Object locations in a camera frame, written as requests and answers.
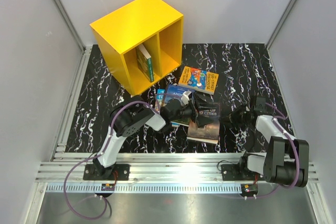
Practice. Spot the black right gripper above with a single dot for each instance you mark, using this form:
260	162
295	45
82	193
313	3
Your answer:
230	121

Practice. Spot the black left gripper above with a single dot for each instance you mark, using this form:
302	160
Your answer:
201	120

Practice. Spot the dark Tale of Two Cities book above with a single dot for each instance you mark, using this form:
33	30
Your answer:
208	133

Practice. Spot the blue Animal Farm book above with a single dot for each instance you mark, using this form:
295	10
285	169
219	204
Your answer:
176	92

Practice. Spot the green 104-storey treehouse book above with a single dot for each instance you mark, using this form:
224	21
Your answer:
144	61

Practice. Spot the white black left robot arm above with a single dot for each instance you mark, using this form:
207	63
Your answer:
128	118

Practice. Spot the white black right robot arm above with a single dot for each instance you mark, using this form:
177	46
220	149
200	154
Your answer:
286	161

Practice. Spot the orange 130-storey treehouse book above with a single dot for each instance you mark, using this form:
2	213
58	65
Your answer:
199	80

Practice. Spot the light blue treehouse book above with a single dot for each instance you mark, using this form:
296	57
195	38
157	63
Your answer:
159	99

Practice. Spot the yellow two-compartment shelf box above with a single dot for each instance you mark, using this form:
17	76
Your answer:
153	23

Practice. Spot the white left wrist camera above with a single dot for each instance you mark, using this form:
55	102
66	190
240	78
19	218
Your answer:
187	98

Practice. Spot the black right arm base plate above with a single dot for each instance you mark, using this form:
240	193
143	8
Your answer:
234	172

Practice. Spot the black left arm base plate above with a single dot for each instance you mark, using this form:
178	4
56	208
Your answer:
119	172

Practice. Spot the aluminium frame rail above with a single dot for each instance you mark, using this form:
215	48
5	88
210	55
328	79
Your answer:
148	167

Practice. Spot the slotted white cable duct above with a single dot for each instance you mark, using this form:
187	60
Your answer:
144	188

